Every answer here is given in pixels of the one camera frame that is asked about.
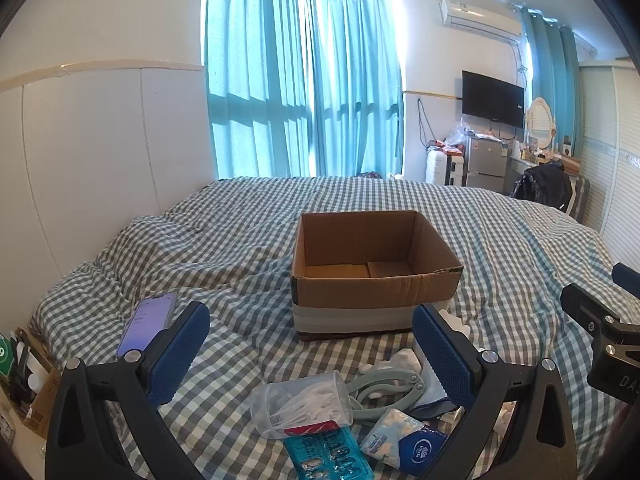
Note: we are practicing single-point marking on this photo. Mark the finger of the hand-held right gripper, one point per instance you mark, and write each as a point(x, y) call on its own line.
point(582, 307)
point(627, 277)

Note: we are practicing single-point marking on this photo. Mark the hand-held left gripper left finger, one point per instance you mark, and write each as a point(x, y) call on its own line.
point(180, 345)

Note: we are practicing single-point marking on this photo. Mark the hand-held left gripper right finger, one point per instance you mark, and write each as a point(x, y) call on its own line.
point(440, 355)

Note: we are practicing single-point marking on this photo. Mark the green plastic clip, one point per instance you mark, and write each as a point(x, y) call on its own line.
point(400, 379)

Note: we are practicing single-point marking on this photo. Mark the clear floss pick container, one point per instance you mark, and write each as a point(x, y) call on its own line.
point(300, 405)

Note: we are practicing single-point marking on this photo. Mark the teal blister packet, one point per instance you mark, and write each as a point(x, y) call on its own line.
point(325, 455)

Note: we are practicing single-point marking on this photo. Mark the purple smartphone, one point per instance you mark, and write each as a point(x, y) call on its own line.
point(145, 322)

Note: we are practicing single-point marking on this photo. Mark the grey striped chair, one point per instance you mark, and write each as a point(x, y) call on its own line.
point(581, 197)

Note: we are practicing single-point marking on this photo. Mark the checkered blanket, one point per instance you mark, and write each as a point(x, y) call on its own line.
point(225, 240)

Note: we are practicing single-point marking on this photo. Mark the white wardrobe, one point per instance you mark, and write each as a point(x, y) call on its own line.
point(612, 160)

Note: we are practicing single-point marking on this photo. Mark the black jacket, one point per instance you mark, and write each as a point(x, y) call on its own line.
point(545, 182)

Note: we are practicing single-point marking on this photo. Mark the cardboard box with clutter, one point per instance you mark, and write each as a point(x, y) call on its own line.
point(42, 395)

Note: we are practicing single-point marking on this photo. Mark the grey mini fridge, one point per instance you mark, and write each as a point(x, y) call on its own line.
point(486, 160)

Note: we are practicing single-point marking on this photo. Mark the green packet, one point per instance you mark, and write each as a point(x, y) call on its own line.
point(4, 357)

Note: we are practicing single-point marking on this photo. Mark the white oval mirror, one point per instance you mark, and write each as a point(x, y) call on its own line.
point(541, 120)

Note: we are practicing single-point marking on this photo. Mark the white suitcase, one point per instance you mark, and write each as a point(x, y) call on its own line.
point(437, 167)

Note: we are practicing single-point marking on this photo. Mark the white padded headboard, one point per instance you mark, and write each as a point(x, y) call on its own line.
point(100, 170)

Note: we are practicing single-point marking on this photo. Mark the dark floral bag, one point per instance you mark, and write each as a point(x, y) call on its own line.
point(370, 175)

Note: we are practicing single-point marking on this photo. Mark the narrow teal curtain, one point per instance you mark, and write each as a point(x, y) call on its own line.
point(552, 80)

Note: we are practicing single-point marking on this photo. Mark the clear plastic bag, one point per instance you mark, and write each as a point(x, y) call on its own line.
point(457, 132)

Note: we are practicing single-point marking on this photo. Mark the wide teal curtain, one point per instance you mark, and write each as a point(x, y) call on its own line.
point(250, 70)

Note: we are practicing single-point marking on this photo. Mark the white air conditioner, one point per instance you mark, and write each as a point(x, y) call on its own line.
point(480, 17)

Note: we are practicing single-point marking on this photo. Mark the black wall television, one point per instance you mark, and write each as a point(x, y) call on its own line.
point(492, 97)

